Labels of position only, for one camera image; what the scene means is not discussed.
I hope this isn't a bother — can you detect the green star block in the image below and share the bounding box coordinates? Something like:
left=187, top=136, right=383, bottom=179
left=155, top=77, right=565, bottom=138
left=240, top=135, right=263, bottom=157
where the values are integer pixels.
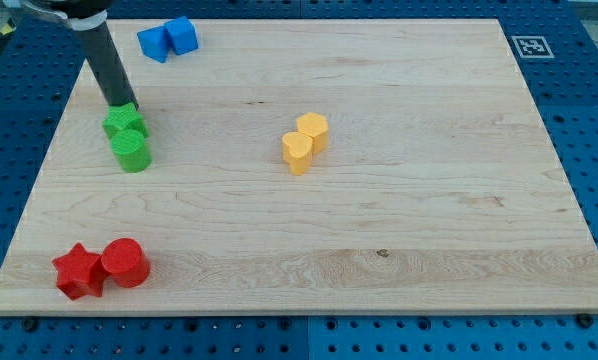
left=102, top=102, right=149, bottom=140

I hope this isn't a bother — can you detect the blue cube block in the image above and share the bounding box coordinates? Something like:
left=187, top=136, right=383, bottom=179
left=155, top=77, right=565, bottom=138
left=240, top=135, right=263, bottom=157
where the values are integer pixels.
left=164, top=16, right=199, bottom=55

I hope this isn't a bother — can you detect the red star block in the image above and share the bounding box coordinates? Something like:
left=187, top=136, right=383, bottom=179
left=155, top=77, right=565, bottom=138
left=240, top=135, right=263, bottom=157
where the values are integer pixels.
left=52, top=242, right=109, bottom=300

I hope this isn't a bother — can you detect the green cylinder block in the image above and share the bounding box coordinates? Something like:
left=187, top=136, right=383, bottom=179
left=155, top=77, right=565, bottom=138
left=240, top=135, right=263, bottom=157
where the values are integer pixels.
left=110, top=129, right=152, bottom=173

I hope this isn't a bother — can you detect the yellow heart block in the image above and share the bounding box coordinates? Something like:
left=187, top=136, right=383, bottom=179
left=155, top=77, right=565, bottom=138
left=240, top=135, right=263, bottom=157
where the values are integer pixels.
left=282, top=132, right=313, bottom=175

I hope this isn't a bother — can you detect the red cylinder block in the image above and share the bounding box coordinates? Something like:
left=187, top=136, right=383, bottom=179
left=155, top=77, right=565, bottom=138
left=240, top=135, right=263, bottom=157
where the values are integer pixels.
left=101, top=238, right=151, bottom=288

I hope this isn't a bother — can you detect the yellow hexagon block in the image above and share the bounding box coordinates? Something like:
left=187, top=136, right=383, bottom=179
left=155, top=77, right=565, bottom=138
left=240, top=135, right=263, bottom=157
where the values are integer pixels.
left=296, top=112, right=329, bottom=154

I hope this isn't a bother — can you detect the blue pentagon block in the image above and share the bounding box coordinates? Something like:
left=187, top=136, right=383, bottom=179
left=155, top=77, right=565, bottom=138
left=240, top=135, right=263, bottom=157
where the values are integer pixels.
left=137, top=26, right=170, bottom=63

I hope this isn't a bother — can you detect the robot arm end black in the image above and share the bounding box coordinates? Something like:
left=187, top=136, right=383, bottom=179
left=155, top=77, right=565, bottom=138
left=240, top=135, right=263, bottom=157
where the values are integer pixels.
left=1, top=0, right=115, bottom=31

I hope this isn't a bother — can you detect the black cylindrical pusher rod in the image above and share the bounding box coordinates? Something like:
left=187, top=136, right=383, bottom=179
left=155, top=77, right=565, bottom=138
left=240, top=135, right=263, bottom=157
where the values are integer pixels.
left=75, top=22, right=138, bottom=107

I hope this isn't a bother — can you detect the white fiducial marker tag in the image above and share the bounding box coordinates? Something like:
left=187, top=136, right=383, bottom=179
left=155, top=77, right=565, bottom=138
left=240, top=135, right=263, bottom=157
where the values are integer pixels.
left=512, top=35, right=554, bottom=59

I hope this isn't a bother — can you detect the wooden board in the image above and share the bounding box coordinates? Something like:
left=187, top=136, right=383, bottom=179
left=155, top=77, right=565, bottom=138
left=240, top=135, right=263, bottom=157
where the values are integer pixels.
left=0, top=19, right=598, bottom=317

